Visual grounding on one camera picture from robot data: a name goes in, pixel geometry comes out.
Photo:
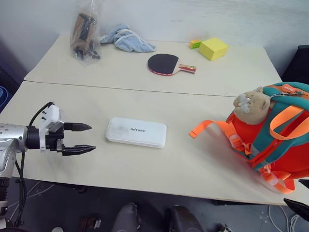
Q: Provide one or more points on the yellow box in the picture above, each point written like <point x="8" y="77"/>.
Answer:
<point x="213" y="48"/>

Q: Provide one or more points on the light blue towel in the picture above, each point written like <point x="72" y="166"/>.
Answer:
<point x="130" y="39"/>

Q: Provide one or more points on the orange and teal backpack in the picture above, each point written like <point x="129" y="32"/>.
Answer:
<point x="285" y="149"/>

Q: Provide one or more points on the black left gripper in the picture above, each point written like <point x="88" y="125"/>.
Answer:
<point x="54" y="141"/>

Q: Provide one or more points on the white rectangular case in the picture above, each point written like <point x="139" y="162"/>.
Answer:
<point x="136" y="132"/>

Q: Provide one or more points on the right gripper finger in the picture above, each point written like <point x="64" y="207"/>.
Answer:
<point x="306" y="183"/>
<point x="300" y="207"/>

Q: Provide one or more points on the black rounded shape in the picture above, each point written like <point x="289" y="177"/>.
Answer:
<point x="181" y="220"/>

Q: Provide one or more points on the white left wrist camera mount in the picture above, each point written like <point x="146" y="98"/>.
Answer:
<point x="51" y="114"/>

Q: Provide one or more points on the black chair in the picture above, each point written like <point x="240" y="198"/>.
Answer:
<point x="298" y="65"/>

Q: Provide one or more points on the clear plastic bag of parts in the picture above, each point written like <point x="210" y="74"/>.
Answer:
<point x="84" y="36"/>

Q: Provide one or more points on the blue round object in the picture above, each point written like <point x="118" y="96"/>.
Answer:
<point x="4" y="97"/>

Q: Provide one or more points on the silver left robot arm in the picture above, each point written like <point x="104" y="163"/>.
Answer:
<point x="12" y="135"/>

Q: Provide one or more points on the grey rounded shape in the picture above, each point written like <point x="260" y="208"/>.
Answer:
<point x="126" y="218"/>

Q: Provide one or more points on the small yellow green block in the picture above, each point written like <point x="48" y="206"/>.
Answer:
<point x="195" y="44"/>

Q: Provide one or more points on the black table tennis paddle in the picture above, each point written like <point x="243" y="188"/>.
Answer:
<point x="163" y="64"/>

